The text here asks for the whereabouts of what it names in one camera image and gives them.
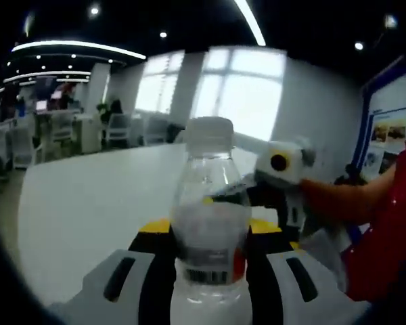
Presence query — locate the straight ceiling light strip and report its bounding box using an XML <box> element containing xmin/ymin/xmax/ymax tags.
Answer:
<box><xmin>234</xmin><ymin>0</ymin><xmax>267</xmax><ymax>47</ymax></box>

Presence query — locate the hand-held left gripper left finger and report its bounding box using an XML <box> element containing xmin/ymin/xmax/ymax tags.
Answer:
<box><xmin>47</xmin><ymin>218</ymin><xmax>177</xmax><ymax>325</ymax></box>

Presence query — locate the curved ceiling light strip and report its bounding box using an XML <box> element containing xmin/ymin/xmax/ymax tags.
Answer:
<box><xmin>12</xmin><ymin>39</ymin><xmax>147</xmax><ymax>61</ymax></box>

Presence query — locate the potted green plant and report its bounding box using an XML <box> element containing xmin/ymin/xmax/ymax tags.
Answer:
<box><xmin>96</xmin><ymin>99</ymin><xmax>122</xmax><ymax>123</ymax></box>

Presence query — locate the white office chair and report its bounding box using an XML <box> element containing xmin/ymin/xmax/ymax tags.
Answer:
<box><xmin>106</xmin><ymin>113</ymin><xmax>133</xmax><ymax>149</ymax></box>

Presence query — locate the large window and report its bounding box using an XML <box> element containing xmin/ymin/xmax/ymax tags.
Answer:
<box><xmin>135</xmin><ymin>47</ymin><xmax>287</xmax><ymax>142</ymax></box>

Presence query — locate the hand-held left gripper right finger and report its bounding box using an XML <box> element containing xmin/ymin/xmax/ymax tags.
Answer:
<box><xmin>245</xmin><ymin>218</ymin><xmax>369</xmax><ymax>325</ymax></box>

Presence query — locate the person's red garment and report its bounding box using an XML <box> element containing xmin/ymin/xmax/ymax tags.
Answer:
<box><xmin>340</xmin><ymin>142</ymin><xmax>406</xmax><ymax>304</ymax></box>

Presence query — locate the wall poster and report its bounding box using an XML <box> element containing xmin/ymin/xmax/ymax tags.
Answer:
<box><xmin>360</xmin><ymin>64</ymin><xmax>406</xmax><ymax>183</ymax></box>

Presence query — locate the clear water bottle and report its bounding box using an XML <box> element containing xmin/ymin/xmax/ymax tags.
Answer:
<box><xmin>168</xmin><ymin>116</ymin><xmax>254</xmax><ymax>325</ymax></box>

